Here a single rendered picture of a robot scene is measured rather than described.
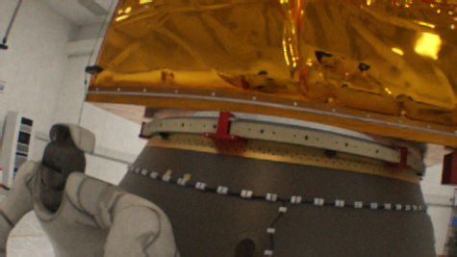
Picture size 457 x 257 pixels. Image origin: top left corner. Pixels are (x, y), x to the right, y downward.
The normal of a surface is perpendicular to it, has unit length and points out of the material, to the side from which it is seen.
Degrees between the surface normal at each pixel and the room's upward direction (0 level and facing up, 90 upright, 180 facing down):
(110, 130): 90
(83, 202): 90
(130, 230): 58
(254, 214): 62
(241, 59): 87
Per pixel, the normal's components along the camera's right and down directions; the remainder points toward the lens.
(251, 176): -0.24, -0.61
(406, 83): -0.33, -0.19
